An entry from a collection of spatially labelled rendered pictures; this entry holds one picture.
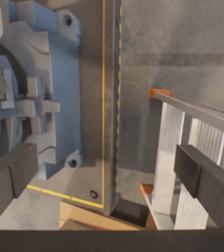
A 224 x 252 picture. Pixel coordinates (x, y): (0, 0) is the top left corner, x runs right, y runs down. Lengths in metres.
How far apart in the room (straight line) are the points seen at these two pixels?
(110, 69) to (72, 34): 0.16
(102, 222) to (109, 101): 0.72
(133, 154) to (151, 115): 0.24
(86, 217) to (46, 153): 0.64
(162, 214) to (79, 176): 0.40
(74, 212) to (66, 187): 0.36
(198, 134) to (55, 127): 0.39
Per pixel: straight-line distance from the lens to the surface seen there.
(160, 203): 0.87
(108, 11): 0.62
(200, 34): 0.93
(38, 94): 0.46
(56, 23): 0.69
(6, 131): 0.47
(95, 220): 1.12
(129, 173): 1.07
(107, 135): 0.62
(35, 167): 0.17
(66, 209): 1.19
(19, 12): 0.65
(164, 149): 0.75
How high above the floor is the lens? 0.91
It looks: 65 degrees down
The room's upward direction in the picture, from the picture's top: 123 degrees counter-clockwise
